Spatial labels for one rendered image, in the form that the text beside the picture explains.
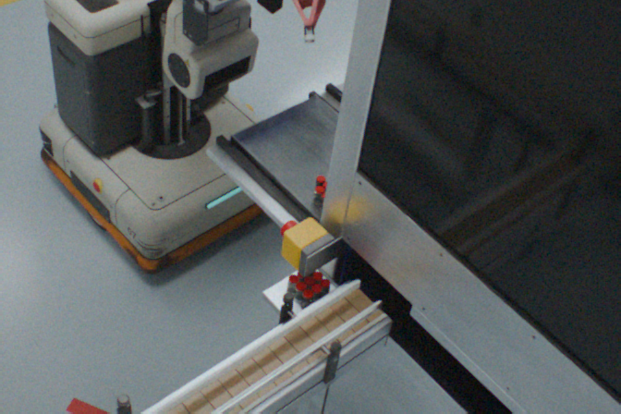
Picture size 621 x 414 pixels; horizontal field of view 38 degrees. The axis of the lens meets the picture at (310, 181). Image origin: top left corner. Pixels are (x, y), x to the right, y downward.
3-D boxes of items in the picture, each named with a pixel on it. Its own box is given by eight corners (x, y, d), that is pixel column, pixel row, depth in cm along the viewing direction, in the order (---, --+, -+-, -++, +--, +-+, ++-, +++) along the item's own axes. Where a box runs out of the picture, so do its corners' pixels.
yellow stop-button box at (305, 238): (331, 261, 178) (334, 237, 173) (303, 278, 174) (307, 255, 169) (306, 237, 182) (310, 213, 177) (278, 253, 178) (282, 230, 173)
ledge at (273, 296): (353, 311, 182) (355, 306, 181) (305, 343, 176) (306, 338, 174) (310, 267, 189) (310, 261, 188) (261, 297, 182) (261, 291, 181)
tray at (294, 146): (409, 188, 206) (412, 176, 203) (323, 237, 193) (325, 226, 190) (314, 104, 222) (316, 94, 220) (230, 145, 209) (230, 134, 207)
